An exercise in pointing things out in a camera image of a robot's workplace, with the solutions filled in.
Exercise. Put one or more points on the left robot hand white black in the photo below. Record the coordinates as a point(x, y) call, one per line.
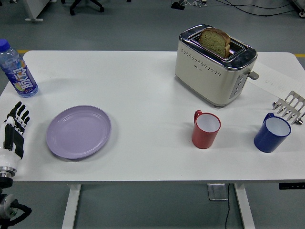
point(7, 155)

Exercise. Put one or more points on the purple round plate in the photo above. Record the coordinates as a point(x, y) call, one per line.
point(78, 132)

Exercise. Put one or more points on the blue-label plastic drink bottle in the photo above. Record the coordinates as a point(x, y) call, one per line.
point(21, 76)

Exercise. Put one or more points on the white table leg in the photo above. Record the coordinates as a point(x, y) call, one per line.
point(71, 207)
point(244, 207)

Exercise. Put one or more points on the white background desk leg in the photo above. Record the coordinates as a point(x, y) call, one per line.
point(35, 12)

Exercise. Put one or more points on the black office chair base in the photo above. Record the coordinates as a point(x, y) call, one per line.
point(88, 4)

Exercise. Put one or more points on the red mug white inside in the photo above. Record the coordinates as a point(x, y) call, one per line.
point(202, 138)

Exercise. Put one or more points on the silver under-table control box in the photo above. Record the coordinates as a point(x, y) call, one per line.
point(216, 192)

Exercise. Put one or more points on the cream and chrome toaster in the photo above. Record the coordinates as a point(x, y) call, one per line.
point(209, 81)

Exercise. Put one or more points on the black floor power strip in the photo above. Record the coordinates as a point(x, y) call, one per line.
point(178, 6)

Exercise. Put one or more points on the brown bread slice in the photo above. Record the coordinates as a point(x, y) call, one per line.
point(213, 43)

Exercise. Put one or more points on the blue mug white inside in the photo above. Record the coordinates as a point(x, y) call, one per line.
point(267, 140)

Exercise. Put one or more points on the white paper sheet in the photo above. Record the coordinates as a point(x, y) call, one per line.
point(274, 76)

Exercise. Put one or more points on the black table control panel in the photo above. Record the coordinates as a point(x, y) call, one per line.
point(291, 186)

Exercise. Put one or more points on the silver metal toast rack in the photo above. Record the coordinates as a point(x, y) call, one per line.
point(291, 105)

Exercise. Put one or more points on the white background furniture foot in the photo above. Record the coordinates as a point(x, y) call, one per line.
point(300, 8)

